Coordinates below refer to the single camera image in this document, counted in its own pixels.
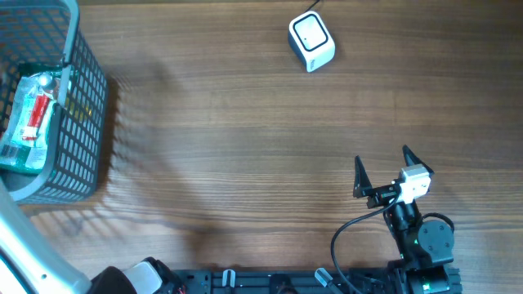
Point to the grey plastic mesh basket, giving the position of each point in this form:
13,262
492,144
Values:
41,35

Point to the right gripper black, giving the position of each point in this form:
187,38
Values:
364,188

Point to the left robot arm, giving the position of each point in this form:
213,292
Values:
40,269

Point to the white barcode scanner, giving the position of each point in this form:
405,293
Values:
311,41

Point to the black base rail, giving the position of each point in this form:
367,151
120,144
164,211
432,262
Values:
286,281

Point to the red stick packet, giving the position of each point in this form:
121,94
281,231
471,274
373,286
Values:
33,122

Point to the yellow liquid small bottle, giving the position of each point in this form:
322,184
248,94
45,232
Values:
49,85

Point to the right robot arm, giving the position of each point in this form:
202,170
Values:
425,241

